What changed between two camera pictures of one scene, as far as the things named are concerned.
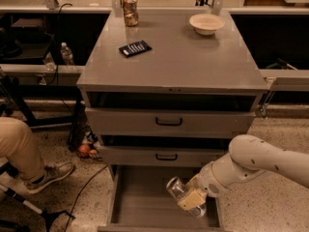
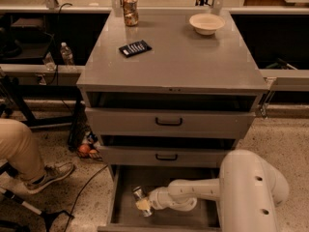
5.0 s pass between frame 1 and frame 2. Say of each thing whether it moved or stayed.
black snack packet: stayed
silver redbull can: moved
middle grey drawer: stayed
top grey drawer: stayed
